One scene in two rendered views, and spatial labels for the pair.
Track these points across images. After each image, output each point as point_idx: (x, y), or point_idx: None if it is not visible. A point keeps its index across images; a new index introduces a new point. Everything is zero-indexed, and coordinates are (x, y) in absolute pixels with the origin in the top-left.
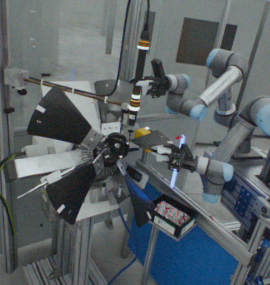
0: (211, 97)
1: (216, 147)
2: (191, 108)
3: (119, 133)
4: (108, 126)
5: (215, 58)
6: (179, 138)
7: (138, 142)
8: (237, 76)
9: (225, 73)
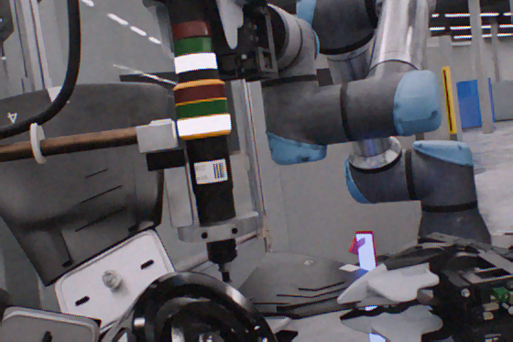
0: (417, 49)
1: (288, 325)
2: (393, 93)
3: (191, 272)
4: (96, 281)
5: None
6: (359, 247)
7: (264, 304)
8: None
9: None
